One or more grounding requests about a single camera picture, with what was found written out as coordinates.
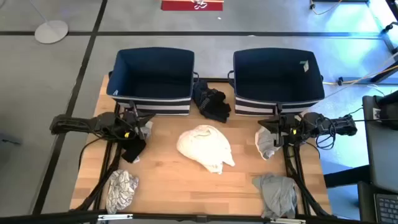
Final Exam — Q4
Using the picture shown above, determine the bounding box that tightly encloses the black cable on table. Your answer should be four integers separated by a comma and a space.
78, 136, 105, 170

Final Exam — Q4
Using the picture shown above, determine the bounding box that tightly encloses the silver frame bracket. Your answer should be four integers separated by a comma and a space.
98, 213, 134, 222
270, 218, 307, 224

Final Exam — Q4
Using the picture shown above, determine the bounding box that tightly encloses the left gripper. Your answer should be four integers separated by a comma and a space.
119, 108, 155, 141

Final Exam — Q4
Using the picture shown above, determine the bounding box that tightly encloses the orange floor cable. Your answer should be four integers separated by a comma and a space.
310, 0, 343, 16

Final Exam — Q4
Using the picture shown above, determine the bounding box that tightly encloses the white grey patterned garment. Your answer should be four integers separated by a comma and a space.
105, 169, 140, 215

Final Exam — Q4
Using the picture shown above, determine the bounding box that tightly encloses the black Puma garment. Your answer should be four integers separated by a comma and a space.
192, 80, 233, 124

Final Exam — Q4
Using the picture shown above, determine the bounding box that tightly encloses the black side desk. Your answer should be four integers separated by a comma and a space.
362, 95, 398, 194

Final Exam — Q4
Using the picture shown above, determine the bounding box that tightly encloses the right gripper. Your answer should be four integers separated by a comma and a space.
257, 113, 302, 147

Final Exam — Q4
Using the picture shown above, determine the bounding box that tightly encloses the yellow floor cable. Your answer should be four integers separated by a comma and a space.
323, 64, 398, 86

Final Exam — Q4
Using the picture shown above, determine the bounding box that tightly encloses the plain black garment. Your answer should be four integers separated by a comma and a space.
120, 136, 147, 164

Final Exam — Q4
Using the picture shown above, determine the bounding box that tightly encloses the white floor stand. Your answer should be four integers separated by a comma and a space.
29, 0, 69, 44

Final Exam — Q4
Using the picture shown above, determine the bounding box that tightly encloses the navy white striped fabric bin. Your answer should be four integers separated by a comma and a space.
106, 46, 200, 116
227, 47, 326, 118

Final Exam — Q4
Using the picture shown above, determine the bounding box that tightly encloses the black laptop keyboard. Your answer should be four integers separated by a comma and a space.
374, 193, 398, 224

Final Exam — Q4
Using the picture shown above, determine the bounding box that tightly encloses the red floor mat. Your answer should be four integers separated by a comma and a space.
160, 0, 224, 12

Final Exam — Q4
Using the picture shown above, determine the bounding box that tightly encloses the small light grey garment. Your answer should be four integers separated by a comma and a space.
141, 120, 154, 140

